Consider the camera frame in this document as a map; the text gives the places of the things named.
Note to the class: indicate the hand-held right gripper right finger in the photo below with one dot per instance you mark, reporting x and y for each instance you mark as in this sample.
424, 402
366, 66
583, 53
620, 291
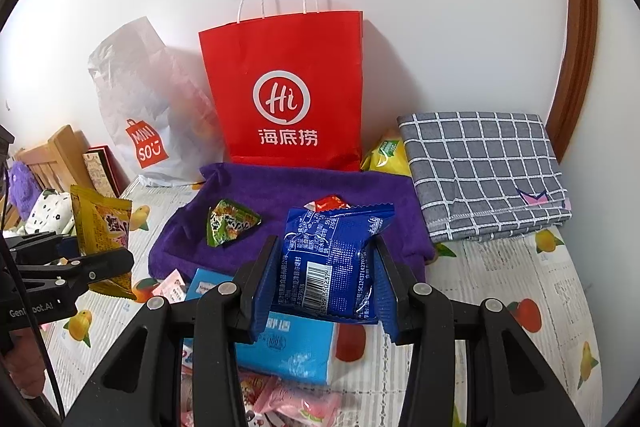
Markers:
387, 302

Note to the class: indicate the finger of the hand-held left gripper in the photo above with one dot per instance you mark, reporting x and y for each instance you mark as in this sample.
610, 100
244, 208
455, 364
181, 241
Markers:
35, 247
95, 267

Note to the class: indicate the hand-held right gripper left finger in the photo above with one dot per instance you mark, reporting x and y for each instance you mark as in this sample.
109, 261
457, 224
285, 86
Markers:
264, 302

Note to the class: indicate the yellow snack packet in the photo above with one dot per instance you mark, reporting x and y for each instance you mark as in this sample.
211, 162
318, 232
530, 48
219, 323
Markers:
100, 222

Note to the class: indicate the blue snack packet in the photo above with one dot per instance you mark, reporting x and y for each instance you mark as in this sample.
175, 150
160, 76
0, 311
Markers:
325, 257

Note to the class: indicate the green triangular snack packet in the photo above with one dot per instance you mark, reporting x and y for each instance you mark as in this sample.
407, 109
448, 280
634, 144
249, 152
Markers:
230, 224

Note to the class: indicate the red snack packet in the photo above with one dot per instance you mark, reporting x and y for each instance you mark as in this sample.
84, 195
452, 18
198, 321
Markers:
325, 203

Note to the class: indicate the purple towel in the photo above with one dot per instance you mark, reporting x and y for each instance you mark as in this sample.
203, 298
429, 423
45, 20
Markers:
300, 187

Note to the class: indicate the person's left hand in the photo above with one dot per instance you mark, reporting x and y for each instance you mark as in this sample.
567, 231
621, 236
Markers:
27, 362

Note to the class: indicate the white spotted plush toy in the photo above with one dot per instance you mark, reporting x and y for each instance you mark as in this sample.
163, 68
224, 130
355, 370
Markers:
50, 209

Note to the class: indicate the blue tissue pack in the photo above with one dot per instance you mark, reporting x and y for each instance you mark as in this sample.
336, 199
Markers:
295, 347

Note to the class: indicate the purple plush toy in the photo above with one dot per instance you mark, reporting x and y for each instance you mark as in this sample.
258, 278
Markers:
22, 184

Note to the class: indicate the small pale pink packet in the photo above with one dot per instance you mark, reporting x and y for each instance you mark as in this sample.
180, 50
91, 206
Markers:
172, 287

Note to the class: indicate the patterned gift box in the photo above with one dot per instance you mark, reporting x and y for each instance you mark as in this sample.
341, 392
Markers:
100, 169

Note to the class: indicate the wooden headboard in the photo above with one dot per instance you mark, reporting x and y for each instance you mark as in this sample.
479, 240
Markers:
60, 152

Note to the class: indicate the pink candy packet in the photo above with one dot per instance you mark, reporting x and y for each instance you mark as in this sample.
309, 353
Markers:
310, 407

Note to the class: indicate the fruit print tablecloth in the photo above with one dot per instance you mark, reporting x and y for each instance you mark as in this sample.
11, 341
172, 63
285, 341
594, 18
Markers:
500, 357

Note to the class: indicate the yellow green snack bag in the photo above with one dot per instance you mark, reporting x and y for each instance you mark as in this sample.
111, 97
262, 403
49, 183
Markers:
387, 157

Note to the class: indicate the white plastic bag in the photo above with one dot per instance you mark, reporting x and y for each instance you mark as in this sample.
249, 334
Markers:
145, 117

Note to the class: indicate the grey checked folded cloth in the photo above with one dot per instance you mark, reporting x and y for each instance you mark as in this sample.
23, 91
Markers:
475, 167

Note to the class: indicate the red paper bag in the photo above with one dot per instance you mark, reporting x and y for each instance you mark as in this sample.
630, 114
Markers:
280, 57

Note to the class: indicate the brown wooden door frame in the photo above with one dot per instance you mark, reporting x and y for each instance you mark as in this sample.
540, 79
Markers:
575, 57

